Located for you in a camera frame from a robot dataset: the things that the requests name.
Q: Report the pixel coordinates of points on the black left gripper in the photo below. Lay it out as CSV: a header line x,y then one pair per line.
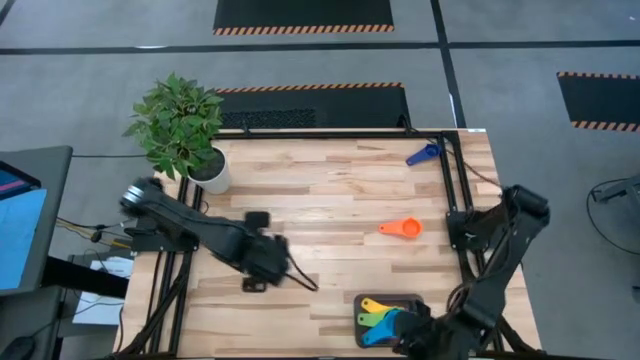
x,y
262,257

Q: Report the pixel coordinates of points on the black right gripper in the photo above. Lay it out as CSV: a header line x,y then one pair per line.
x,y
440,335

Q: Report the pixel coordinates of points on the black tray with measuring cups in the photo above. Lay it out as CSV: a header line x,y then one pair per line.
x,y
405,300

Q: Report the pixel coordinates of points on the light blue measuring cup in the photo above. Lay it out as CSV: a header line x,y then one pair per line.
x,y
380,332

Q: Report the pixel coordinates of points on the green measuring cup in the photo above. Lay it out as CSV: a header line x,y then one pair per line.
x,y
369,319

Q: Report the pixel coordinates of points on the yellow measuring cup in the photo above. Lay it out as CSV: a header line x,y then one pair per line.
x,y
371,304

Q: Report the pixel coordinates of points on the orange measuring cup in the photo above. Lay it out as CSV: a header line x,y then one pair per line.
x,y
411,228

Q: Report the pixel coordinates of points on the dark blue measuring cup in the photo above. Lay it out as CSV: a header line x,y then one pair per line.
x,y
432,151

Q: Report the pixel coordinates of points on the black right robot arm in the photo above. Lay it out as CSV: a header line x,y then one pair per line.
x,y
500,280

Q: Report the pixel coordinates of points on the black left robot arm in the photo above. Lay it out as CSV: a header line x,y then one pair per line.
x,y
190,225

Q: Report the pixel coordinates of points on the white plant pot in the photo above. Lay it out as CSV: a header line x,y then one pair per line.
x,y
217,185

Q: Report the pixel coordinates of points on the green potted plant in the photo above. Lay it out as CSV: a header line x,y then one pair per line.
x,y
175,125

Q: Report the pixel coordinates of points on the white paper sheets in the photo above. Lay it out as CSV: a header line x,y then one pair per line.
x,y
100,310

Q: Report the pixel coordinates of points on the black desk foot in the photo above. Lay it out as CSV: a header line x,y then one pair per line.
x,y
85,280

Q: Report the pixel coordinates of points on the black striped floor mat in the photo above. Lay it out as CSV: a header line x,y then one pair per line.
x,y
350,107
300,12
600,100

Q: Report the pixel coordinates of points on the blue computer screen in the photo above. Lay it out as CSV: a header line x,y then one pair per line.
x,y
20,235

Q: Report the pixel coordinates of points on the grey stand foot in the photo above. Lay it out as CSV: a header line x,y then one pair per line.
x,y
622,190

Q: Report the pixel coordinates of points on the black computer mouse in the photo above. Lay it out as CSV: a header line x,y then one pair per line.
x,y
17,349

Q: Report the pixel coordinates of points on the black aluminium table frame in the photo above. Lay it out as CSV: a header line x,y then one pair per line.
x,y
325,134

